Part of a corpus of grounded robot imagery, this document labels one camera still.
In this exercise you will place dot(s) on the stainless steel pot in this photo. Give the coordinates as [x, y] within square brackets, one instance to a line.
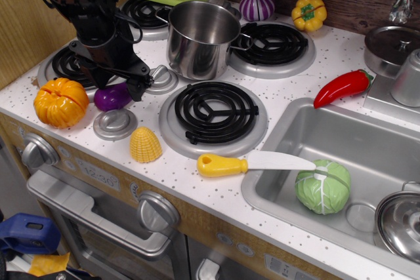
[200, 35]

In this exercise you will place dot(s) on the front left black burner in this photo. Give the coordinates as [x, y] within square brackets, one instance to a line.
[64, 63]

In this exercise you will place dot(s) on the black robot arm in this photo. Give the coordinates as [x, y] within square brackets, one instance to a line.
[70, 8]

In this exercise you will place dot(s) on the front right black burner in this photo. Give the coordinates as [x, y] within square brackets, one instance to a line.
[213, 117]

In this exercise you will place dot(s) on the right oven dial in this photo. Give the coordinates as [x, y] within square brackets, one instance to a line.
[156, 214]

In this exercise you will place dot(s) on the purple toy eggplant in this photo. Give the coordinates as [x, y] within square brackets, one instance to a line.
[113, 97]

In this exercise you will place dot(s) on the oven dial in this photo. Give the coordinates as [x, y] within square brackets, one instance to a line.
[156, 214]
[38, 152]

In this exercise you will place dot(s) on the purple striped toy onion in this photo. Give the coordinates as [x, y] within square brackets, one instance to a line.
[257, 10]

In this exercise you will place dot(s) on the steel pot with lid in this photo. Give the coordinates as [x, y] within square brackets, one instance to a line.
[386, 49]

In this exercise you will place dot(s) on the yellow toy bell pepper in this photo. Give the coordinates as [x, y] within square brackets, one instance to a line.
[309, 15]

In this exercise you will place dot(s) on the yellow toy corn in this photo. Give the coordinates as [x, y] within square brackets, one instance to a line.
[144, 145]

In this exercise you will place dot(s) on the yellow handled toy knife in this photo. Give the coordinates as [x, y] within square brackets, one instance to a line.
[211, 165]

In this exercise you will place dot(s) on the silver stove knob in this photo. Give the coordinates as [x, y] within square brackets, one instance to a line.
[115, 124]
[164, 80]

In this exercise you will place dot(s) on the silver kettle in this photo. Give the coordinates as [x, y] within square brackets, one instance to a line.
[405, 89]

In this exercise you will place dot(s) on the back right black burner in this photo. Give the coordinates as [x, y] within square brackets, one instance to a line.
[271, 50]

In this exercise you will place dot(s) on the orange toy pumpkin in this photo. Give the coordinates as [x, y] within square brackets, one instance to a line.
[61, 103]

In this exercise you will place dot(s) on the silver sink basin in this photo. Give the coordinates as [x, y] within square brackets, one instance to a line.
[382, 158]

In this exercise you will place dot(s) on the blue clamp tool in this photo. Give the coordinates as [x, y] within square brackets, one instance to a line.
[29, 234]

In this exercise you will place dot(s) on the steel pan in sink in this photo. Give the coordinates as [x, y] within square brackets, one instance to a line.
[397, 222]

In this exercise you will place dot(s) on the silver oven door handle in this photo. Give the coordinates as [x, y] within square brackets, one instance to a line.
[78, 207]

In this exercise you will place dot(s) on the green toy cabbage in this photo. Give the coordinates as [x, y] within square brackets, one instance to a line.
[324, 190]

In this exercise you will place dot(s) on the black burner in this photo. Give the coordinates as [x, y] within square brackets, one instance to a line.
[271, 50]
[213, 117]
[143, 12]
[64, 63]

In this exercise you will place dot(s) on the left oven dial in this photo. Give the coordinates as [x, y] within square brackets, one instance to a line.
[38, 152]

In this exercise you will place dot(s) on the lower silver stove knob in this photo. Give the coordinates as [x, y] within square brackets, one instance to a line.
[115, 124]

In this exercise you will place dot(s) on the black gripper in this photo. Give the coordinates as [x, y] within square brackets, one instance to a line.
[105, 48]

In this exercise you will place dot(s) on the back left black burner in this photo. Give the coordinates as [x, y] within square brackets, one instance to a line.
[143, 12]

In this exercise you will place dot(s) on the upper silver stove knob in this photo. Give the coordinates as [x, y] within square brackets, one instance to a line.
[164, 80]

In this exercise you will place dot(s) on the red toy chili pepper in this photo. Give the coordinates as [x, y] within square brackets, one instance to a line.
[347, 84]

